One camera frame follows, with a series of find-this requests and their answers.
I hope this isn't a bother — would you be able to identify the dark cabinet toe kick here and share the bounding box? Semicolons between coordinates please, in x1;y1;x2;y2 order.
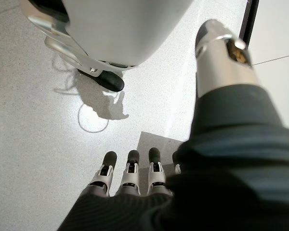
239;0;260;45

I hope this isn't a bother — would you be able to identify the thin white cable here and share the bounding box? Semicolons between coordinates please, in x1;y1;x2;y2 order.
52;51;109;133

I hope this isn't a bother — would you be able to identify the black right robot foot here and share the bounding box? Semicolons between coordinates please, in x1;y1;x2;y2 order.
77;68;125;93

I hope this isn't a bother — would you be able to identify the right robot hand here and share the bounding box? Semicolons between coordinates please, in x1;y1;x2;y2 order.
57;19;289;231

